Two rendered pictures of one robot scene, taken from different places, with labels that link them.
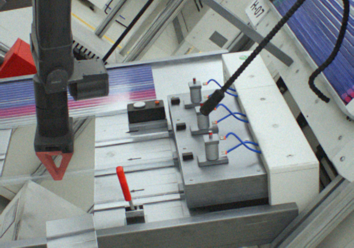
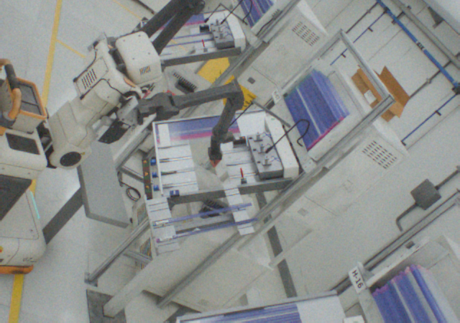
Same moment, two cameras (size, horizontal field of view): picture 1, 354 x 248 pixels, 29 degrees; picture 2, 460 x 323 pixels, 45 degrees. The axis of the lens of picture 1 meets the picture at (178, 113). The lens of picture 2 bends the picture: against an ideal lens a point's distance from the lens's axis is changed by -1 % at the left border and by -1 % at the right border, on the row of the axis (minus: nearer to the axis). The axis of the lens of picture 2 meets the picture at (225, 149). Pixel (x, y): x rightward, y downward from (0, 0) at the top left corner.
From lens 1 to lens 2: 198 cm
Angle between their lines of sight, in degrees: 13
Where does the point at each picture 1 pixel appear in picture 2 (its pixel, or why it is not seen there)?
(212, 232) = (267, 186)
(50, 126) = (215, 152)
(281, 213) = (287, 180)
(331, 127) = (302, 155)
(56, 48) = (223, 134)
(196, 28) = (241, 75)
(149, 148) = (242, 155)
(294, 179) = (291, 171)
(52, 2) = (226, 124)
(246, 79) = (274, 130)
